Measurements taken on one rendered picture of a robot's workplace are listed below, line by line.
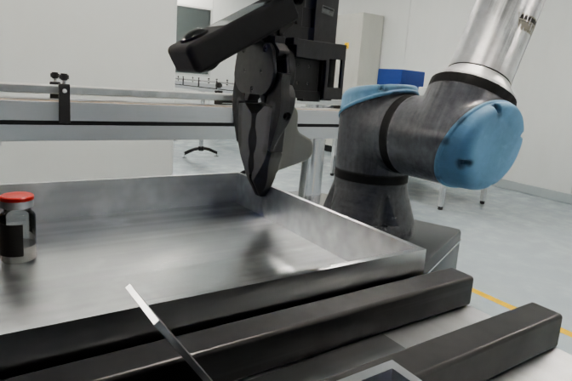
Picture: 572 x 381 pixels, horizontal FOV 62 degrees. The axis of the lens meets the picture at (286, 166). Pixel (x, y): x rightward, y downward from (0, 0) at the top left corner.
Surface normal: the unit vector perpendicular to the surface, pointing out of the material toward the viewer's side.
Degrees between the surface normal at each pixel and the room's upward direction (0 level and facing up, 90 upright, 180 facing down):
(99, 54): 90
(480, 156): 97
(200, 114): 90
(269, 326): 0
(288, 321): 0
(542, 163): 90
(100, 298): 0
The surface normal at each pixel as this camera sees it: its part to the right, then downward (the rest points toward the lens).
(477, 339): 0.07, -0.98
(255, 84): -0.83, 0.04
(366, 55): 0.55, 0.18
